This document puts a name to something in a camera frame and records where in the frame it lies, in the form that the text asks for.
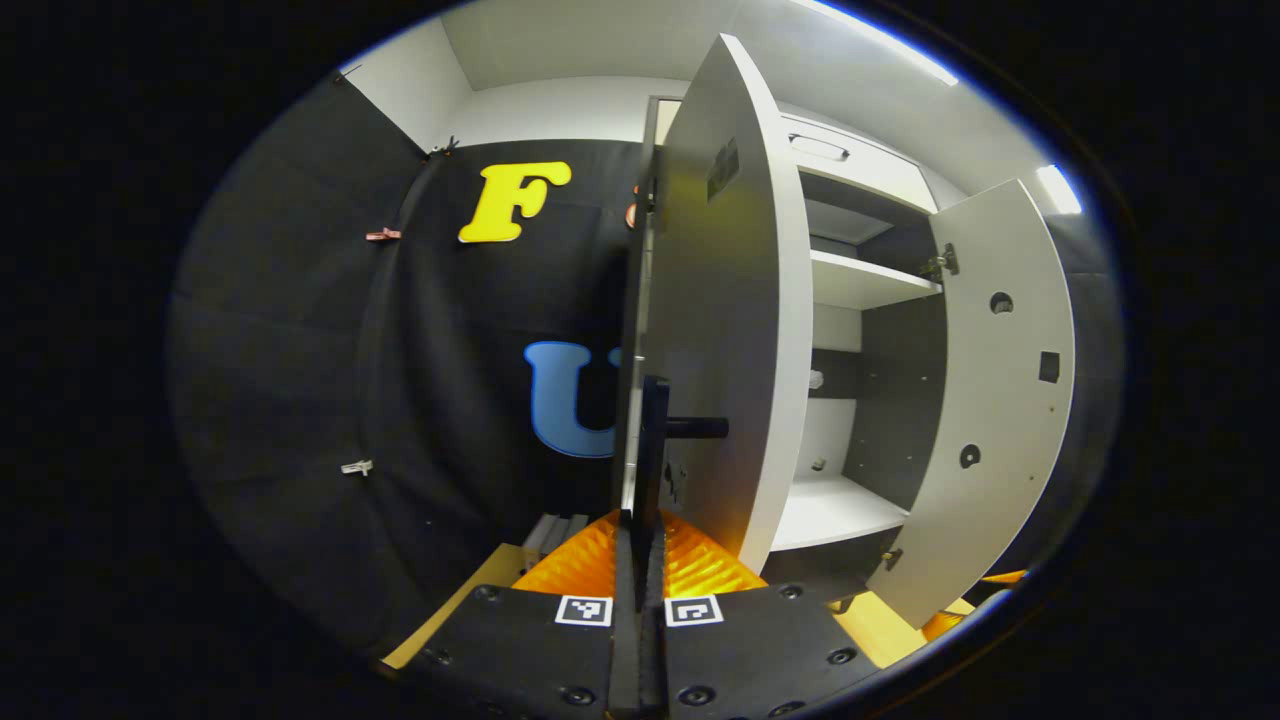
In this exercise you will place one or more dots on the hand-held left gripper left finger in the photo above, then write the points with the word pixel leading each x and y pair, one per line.
pixel 625 640

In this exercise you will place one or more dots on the stack of grey boards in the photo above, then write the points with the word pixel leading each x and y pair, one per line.
pixel 555 535

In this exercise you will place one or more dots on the black backdrop cloth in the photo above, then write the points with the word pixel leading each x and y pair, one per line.
pixel 300 350

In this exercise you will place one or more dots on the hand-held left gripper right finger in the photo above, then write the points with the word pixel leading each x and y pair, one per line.
pixel 665 640

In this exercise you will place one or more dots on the copper clip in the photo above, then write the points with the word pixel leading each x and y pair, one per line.
pixel 382 235

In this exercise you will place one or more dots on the silver clip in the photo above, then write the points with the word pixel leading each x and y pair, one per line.
pixel 357 467

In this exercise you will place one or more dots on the white cabinet shelf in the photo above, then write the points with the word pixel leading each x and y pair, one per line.
pixel 835 510
pixel 860 280

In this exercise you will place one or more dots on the long ceiling light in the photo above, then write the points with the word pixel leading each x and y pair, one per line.
pixel 880 40

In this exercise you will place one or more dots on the short ceiling light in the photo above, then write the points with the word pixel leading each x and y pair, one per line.
pixel 1058 188

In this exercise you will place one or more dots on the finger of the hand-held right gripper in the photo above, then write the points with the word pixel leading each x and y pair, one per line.
pixel 1005 576
pixel 945 627

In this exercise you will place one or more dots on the beige cabinet door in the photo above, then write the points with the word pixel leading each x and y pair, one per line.
pixel 1000 420
pixel 730 300

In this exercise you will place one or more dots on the metal door hinge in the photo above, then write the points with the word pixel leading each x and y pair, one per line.
pixel 940 263
pixel 886 560

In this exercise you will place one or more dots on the beige double-door shoe cabinet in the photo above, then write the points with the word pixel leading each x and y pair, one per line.
pixel 895 400

